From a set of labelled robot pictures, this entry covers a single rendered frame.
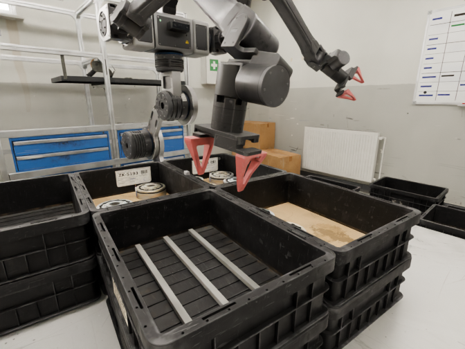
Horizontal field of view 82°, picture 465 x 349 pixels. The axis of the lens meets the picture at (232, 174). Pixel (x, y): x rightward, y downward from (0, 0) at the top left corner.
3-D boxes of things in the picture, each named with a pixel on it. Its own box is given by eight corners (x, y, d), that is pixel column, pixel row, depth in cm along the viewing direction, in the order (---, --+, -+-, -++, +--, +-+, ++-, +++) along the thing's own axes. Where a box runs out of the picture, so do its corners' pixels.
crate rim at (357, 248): (212, 195, 75) (212, 188, 74) (288, 178, 91) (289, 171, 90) (339, 267, 43) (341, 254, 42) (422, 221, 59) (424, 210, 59)
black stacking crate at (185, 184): (79, 206, 93) (73, 174, 89) (162, 190, 109) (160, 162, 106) (98, 261, 61) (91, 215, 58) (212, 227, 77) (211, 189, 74)
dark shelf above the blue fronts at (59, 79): (51, 84, 250) (50, 77, 248) (167, 88, 327) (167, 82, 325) (61, 82, 218) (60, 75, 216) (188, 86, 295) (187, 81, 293)
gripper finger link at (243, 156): (239, 200, 44) (248, 143, 41) (206, 185, 48) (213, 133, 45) (261, 191, 49) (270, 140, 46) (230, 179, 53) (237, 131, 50)
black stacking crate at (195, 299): (99, 262, 61) (92, 215, 58) (212, 228, 77) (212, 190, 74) (162, 437, 29) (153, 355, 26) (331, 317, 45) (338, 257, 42)
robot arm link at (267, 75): (266, 48, 49) (235, 14, 43) (320, 47, 40) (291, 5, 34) (237, 107, 49) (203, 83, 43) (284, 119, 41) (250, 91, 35)
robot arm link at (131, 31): (135, 19, 103) (122, 9, 99) (147, 13, 95) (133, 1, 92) (126, 41, 102) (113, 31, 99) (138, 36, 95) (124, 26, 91)
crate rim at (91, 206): (74, 179, 90) (73, 172, 89) (160, 167, 106) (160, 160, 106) (92, 223, 58) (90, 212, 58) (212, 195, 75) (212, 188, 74)
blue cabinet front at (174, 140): (123, 186, 270) (116, 130, 254) (185, 173, 316) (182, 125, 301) (124, 187, 268) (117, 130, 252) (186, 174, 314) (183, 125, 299)
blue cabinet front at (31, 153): (23, 207, 218) (8, 138, 203) (115, 188, 264) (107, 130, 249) (24, 208, 216) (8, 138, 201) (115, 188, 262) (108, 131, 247)
